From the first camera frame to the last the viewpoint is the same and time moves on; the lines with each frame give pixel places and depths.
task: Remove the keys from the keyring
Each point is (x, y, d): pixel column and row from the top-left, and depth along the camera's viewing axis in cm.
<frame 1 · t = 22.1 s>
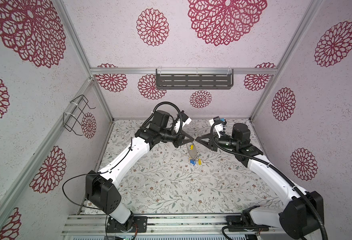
left hand: (191, 141, 72), fingers closed
right hand: (198, 137, 70), fingers closed
yellow key tag: (200, 162, 99), on the table
blue key tag: (193, 162, 79), point 17 cm above the table

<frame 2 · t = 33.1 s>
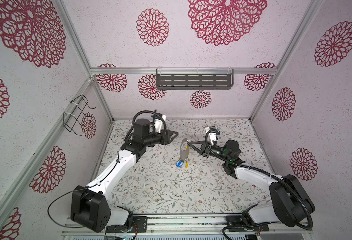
left hand: (176, 136, 75), fingers open
right hand: (190, 143, 72), fingers closed
yellow key tag: (186, 165, 97), on the table
blue key tag: (179, 163, 82), point 14 cm above the table

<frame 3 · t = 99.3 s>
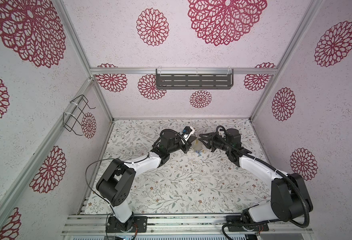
left hand: (194, 138, 84), fingers closed
right hand: (199, 133, 80), fingers open
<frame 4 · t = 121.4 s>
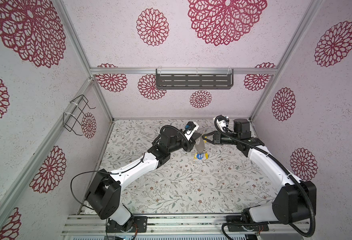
left hand: (198, 135, 75), fingers closed
right hand: (203, 135, 76), fingers closed
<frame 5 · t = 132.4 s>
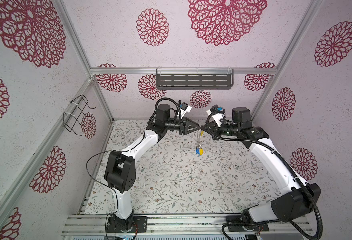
left hand: (197, 128, 76), fingers open
right hand: (202, 124, 72), fingers closed
blue key tag: (197, 150, 78), point 22 cm above the table
yellow key tag: (201, 151, 79), point 21 cm above the table

